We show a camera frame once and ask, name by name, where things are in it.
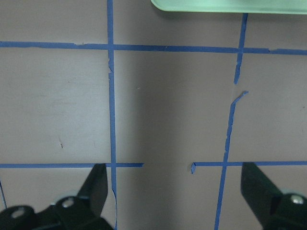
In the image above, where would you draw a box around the light green tray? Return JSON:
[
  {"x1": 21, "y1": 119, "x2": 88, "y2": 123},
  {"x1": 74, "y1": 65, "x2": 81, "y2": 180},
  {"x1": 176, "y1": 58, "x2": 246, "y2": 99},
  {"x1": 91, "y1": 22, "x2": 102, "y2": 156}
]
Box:
[{"x1": 151, "y1": 0, "x2": 307, "y2": 15}]

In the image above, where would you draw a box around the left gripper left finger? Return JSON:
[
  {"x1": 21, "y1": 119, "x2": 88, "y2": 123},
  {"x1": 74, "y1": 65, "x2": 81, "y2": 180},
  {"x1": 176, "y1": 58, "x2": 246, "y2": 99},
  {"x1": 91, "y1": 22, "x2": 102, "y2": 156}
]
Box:
[{"x1": 77, "y1": 163, "x2": 107, "y2": 217}]

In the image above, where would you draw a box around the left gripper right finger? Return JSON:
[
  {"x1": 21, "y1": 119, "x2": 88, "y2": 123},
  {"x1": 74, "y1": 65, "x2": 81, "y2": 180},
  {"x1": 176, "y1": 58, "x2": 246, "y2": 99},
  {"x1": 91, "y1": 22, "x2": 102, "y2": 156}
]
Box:
[{"x1": 240, "y1": 162, "x2": 283, "y2": 227}]

